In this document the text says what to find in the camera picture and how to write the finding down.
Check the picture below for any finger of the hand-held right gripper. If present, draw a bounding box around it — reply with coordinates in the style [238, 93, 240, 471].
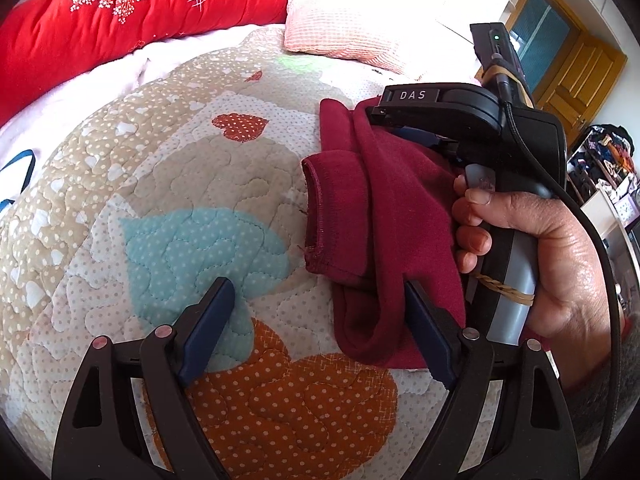
[390, 127, 458, 157]
[366, 102, 443, 130]

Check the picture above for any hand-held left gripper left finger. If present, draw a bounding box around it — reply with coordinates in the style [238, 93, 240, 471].
[51, 276, 236, 480]

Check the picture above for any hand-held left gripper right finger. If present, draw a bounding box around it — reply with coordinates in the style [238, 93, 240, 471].
[400, 280, 581, 480]

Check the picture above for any maroon small sweater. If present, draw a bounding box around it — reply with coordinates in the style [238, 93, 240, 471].
[301, 98, 468, 371]

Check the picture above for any person's right forearm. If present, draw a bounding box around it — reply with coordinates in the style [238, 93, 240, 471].
[560, 330, 640, 480]

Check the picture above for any person's right hand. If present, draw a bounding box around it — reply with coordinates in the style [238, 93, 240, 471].
[452, 172, 626, 392]

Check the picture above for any cluttered shelf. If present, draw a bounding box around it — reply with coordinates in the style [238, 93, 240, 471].
[567, 122, 640, 196]

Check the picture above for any tan rubber band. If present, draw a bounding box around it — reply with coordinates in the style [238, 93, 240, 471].
[472, 272, 536, 307]

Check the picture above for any wooden door with teal glass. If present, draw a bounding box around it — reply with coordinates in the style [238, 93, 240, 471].
[500, 0, 628, 133]

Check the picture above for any white cabinet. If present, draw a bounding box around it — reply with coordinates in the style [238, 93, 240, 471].
[595, 180, 640, 266]

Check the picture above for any patchwork quilted blanket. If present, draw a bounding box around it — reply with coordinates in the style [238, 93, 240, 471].
[0, 25, 503, 480]

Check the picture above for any red floral quilt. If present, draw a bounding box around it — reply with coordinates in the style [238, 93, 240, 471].
[0, 0, 291, 126]

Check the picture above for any pink corduroy pillow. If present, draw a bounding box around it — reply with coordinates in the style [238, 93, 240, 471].
[284, 7, 426, 77]

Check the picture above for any black cable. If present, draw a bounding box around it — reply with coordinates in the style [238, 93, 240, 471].
[492, 72, 627, 463]

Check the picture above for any blue lanyard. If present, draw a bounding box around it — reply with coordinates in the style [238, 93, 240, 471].
[0, 149, 36, 211]

